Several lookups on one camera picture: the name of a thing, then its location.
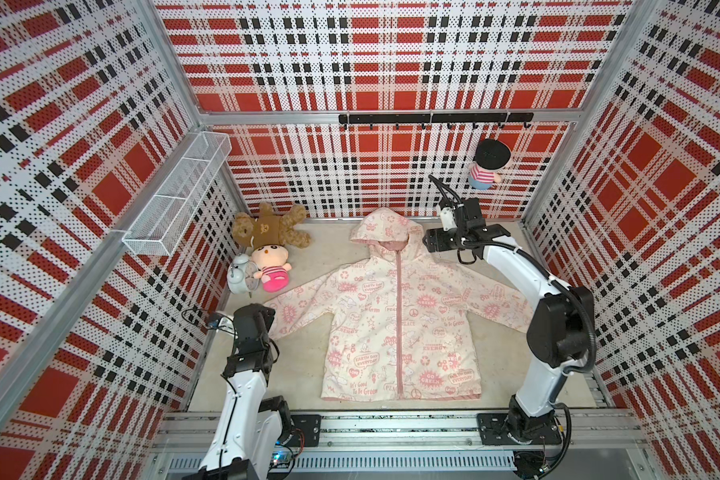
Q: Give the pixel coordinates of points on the pale blue alarm clock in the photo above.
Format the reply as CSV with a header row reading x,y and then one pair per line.
x,y
241,275

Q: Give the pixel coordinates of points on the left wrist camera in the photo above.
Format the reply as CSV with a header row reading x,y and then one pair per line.
x,y
221,322

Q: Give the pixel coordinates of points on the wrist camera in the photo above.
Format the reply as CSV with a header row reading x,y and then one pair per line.
x,y
221,322
448,218

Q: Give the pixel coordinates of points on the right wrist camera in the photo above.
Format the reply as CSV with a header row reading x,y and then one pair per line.
x,y
448,218

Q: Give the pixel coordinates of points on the green circuit board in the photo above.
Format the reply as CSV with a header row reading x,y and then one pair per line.
x,y
281,459

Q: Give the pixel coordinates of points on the white wire mesh basket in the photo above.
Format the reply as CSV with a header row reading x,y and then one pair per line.
x,y
161,225

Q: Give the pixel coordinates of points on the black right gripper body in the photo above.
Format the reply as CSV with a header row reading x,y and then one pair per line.
x,y
454,239

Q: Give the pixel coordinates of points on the blue striped hanging doll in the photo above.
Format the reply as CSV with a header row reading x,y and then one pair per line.
x,y
490,157

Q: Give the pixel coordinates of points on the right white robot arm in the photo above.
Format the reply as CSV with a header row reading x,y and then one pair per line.
x,y
561,335

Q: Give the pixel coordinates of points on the cream pink printed jacket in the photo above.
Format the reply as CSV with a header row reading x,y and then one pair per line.
x,y
400,329

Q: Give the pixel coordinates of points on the brown teddy bear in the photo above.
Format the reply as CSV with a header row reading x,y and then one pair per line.
x,y
271,229

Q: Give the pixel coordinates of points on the black hook rail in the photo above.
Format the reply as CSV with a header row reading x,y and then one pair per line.
x,y
436,118

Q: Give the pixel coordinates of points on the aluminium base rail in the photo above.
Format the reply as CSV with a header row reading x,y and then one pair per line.
x,y
459,444

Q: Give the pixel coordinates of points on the pink plush doll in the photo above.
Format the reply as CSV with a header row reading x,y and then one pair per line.
x,y
273,267

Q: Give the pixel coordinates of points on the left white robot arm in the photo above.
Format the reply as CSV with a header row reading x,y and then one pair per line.
x,y
250,424

